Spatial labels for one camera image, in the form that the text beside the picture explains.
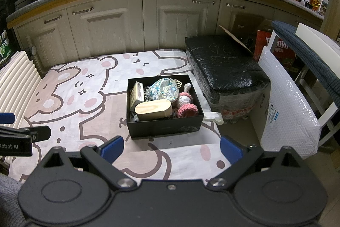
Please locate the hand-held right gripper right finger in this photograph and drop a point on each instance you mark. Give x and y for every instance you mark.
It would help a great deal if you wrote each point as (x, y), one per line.
(231, 150)

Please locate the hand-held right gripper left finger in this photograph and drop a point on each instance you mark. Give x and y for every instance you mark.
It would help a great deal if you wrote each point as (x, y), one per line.
(113, 150)

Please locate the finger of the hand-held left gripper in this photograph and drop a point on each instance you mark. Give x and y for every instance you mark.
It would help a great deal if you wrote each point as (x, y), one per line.
(6, 118)
(39, 133)

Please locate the black cardboard box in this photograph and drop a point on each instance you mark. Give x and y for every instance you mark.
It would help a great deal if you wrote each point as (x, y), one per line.
(159, 128)

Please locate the oval wooden box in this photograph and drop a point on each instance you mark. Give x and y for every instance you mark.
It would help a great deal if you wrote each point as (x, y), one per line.
(152, 110)

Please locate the small yellow box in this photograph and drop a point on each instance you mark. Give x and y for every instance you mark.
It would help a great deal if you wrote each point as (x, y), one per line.
(136, 95)

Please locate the pink crochet doll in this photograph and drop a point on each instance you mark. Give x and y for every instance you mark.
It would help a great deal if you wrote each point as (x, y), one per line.
(186, 107)

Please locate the floral fabric pouch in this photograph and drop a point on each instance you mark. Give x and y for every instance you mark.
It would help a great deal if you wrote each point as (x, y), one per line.
(162, 90)

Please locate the grey fleece cloth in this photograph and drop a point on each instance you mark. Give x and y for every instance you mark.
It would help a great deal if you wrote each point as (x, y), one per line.
(8, 195)

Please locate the white radiator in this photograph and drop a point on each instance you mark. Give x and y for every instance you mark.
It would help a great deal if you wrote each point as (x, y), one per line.
(18, 70)

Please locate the green printed box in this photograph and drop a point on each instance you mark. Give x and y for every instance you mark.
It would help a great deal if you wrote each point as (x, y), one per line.
(4, 46)

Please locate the white bubble wrap package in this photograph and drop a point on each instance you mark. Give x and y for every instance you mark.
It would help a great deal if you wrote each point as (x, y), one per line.
(287, 99)

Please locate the black wrapped trunk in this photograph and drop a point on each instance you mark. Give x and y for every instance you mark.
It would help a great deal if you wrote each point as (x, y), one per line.
(225, 64)

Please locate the red cardboard box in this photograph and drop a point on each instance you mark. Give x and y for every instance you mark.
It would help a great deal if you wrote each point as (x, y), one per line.
(265, 40)

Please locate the cream kitchen cabinet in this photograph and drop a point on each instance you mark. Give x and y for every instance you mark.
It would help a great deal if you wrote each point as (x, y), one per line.
(111, 30)

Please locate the white chair with blue cushion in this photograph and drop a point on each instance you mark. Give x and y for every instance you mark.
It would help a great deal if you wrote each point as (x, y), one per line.
(305, 46)

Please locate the open brown cardboard box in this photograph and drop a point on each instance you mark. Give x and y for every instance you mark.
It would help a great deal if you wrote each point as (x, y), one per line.
(244, 22)

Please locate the beige side cabinet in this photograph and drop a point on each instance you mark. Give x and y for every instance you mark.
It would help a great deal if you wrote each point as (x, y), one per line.
(332, 11)

